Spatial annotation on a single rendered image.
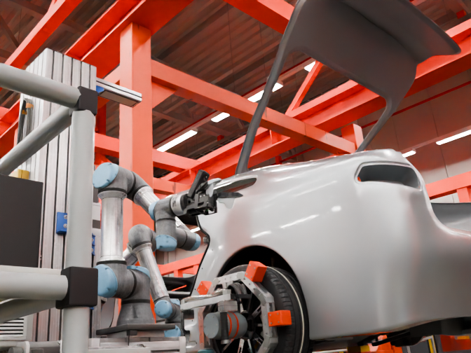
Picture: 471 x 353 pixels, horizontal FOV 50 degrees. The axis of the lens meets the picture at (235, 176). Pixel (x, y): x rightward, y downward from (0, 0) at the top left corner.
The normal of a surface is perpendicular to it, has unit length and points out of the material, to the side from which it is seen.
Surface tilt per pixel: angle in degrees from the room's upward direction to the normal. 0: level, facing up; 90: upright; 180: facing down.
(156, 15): 180
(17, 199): 90
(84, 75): 90
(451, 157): 90
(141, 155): 90
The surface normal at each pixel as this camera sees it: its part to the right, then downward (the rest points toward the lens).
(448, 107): -0.71, -0.20
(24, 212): 0.68, -0.31
